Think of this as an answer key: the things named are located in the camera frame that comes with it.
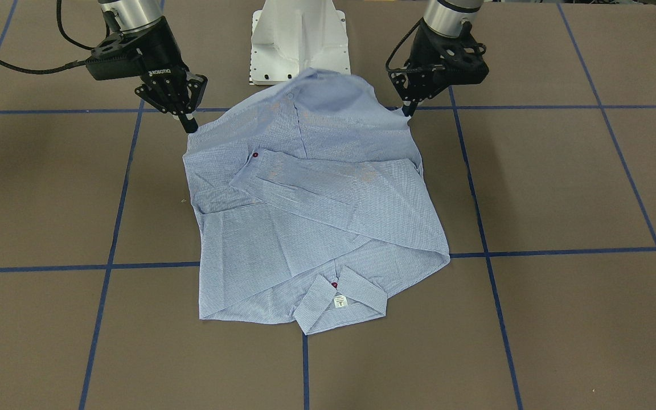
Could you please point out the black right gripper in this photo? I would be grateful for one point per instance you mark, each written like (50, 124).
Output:
(161, 50)

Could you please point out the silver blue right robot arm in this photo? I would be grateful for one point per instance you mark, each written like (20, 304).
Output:
(133, 14)

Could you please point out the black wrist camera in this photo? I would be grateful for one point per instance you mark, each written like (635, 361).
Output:
(463, 59)
(117, 57)

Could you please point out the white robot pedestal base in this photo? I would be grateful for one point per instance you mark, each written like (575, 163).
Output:
(290, 36)

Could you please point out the light blue striped shirt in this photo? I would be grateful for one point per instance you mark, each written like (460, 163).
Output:
(311, 206)

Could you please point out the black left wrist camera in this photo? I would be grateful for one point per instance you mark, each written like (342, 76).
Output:
(463, 59)

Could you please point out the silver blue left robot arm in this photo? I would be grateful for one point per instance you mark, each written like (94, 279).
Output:
(450, 18)

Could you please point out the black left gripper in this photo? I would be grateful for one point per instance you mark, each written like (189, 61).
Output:
(426, 52)

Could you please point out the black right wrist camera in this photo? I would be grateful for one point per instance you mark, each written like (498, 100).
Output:
(117, 57)

